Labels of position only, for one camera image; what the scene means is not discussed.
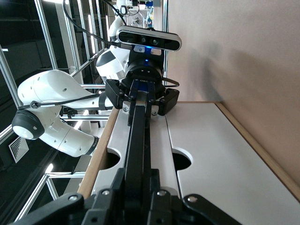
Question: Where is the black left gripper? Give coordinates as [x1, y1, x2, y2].
[105, 58, 180, 126]

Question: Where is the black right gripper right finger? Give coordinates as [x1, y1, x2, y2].
[149, 168, 242, 225]

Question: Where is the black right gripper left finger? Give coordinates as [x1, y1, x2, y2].
[10, 167, 128, 225]

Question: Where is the light wooden drawer cabinet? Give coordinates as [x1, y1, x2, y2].
[77, 100, 300, 202]

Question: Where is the white ceiling air vent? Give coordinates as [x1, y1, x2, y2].
[8, 135, 30, 164]

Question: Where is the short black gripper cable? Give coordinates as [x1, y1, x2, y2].
[161, 78, 180, 88]

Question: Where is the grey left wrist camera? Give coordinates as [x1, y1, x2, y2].
[116, 25, 182, 52]

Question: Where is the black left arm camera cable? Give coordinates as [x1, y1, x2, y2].
[17, 0, 120, 111]

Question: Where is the white-fronted drawer without handle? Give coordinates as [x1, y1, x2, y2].
[165, 102, 300, 225]

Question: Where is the aluminium profile cell frame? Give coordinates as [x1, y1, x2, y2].
[0, 0, 170, 222]

